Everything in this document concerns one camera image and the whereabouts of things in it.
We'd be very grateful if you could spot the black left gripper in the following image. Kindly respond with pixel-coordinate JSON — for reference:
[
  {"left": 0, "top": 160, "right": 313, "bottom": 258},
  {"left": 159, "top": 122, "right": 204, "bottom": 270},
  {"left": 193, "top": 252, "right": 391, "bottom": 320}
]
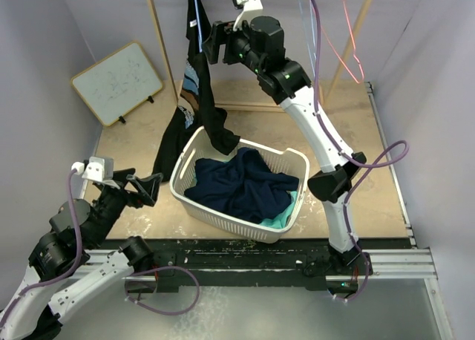
[{"left": 91, "top": 166, "right": 163, "bottom": 246}]

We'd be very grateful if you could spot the light blue wire hanger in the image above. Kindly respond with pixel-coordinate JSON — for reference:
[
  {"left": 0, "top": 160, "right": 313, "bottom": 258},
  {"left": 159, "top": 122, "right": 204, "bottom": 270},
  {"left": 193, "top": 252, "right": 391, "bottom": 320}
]
[{"left": 298, "top": 0, "right": 318, "bottom": 63}]

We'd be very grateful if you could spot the black printed t shirt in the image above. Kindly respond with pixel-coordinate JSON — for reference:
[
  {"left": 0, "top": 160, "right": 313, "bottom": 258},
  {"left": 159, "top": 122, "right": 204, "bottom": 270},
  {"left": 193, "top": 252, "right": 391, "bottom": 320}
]
[{"left": 152, "top": 0, "right": 240, "bottom": 183}]

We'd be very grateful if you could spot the pink wire hanger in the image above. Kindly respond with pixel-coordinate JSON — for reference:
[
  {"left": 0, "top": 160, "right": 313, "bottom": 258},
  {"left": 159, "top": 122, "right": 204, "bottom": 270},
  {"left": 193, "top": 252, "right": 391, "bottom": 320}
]
[{"left": 321, "top": 0, "right": 365, "bottom": 84}]

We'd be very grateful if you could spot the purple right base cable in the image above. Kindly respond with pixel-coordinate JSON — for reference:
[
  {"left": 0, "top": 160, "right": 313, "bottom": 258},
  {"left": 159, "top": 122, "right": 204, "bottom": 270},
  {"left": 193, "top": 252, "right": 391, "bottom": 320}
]
[{"left": 332, "top": 250, "right": 372, "bottom": 303}]

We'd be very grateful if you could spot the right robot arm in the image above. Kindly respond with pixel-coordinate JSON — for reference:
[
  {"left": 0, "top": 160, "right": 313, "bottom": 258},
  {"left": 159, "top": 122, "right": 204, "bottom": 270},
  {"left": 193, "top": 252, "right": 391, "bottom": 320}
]
[{"left": 203, "top": 16, "right": 367, "bottom": 274}]

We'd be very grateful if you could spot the teal t shirt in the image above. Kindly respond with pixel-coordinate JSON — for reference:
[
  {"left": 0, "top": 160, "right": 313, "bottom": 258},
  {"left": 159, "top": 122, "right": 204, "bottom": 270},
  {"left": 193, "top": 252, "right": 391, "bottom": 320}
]
[{"left": 260, "top": 191, "right": 298, "bottom": 229}]

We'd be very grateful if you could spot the small framed whiteboard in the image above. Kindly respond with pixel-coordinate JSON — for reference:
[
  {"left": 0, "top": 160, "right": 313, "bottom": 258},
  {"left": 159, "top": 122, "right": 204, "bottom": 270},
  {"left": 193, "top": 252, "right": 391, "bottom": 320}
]
[{"left": 71, "top": 41, "right": 163, "bottom": 126}]

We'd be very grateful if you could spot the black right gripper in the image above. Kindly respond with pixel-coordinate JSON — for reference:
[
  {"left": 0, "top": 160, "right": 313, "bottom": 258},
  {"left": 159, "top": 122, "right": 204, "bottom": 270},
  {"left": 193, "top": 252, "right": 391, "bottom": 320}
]
[{"left": 200, "top": 22, "right": 263, "bottom": 76}]

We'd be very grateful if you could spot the wooden clothes rack frame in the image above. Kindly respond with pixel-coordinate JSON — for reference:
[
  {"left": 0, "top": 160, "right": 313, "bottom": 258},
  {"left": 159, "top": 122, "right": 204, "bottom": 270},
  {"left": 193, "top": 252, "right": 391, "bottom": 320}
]
[{"left": 142, "top": 0, "right": 381, "bottom": 113}]

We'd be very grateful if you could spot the navy blue t shirt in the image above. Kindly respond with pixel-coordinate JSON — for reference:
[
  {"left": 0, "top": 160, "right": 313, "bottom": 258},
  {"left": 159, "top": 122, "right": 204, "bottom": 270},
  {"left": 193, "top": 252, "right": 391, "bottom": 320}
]
[{"left": 184, "top": 147, "right": 299, "bottom": 224}]

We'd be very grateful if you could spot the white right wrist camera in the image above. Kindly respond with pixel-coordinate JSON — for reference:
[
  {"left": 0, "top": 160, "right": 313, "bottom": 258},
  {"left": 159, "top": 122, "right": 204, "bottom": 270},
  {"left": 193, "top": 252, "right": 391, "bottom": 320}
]
[{"left": 233, "top": 0, "right": 263, "bottom": 32}]

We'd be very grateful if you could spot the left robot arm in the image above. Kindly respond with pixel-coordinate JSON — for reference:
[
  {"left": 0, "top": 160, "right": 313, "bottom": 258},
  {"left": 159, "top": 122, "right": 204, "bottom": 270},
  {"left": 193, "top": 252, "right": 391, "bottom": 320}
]
[{"left": 1, "top": 169, "right": 163, "bottom": 339}]

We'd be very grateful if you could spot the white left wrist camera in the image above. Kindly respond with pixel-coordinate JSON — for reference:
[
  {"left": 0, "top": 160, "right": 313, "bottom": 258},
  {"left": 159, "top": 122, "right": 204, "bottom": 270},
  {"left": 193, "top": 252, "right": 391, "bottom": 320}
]
[{"left": 71, "top": 156, "right": 120, "bottom": 189}]

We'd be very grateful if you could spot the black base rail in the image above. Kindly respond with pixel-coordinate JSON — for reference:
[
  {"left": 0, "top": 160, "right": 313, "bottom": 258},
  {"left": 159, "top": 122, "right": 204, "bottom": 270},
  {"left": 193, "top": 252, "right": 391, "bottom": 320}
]
[{"left": 146, "top": 238, "right": 410, "bottom": 292}]

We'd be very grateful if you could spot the white perforated laundry basket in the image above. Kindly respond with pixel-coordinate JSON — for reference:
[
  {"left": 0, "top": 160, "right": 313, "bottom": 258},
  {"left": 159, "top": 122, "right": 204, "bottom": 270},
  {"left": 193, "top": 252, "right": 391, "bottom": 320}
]
[{"left": 170, "top": 128, "right": 309, "bottom": 243}]

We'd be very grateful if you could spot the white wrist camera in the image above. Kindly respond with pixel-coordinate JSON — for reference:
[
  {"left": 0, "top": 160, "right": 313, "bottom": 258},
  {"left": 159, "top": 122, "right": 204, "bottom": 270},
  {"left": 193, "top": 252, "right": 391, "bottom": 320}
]
[
  {"left": 71, "top": 156, "right": 120, "bottom": 189},
  {"left": 233, "top": 0, "right": 263, "bottom": 32}
]

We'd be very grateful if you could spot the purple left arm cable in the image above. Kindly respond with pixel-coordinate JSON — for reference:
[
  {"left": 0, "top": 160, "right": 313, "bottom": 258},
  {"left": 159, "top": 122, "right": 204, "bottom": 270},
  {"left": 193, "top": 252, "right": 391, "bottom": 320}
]
[{"left": 0, "top": 169, "right": 85, "bottom": 318}]

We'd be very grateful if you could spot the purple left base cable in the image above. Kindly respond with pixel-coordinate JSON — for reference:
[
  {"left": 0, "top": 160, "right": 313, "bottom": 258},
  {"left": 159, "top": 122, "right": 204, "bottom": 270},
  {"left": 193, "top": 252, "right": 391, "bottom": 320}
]
[{"left": 123, "top": 264, "right": 200, "bottom": 315}]

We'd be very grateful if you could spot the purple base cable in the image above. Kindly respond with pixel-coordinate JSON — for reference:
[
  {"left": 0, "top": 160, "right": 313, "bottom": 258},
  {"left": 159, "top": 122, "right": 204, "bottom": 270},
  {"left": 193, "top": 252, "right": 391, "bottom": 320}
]
[
  {"left": 123, "top": 264, "right": 200, "bottom": 315},
  {"left": 332, "top": 250, "right": 372, "bottom": 303}
]

